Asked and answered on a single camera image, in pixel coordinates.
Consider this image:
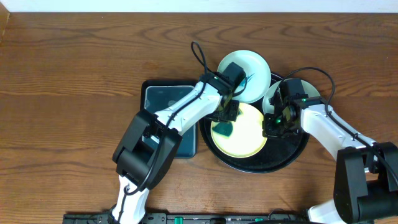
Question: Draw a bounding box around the green yellow scrub sponge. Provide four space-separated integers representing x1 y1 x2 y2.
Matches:
212 121 233 137

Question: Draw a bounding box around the pale green plate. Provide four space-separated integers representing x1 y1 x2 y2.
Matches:
262 79 320 114
217 50 271 103

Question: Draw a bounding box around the yellow plate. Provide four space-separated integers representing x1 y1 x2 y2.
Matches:
210 103 267 159

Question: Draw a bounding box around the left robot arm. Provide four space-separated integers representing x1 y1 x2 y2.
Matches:
109 72 246 223

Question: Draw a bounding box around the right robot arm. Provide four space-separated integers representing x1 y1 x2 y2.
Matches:
264 89 397 223

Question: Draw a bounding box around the black rectangular water tray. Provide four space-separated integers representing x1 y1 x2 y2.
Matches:
140 80 198 159

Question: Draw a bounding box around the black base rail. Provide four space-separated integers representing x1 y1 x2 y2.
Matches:
62 213 310 224

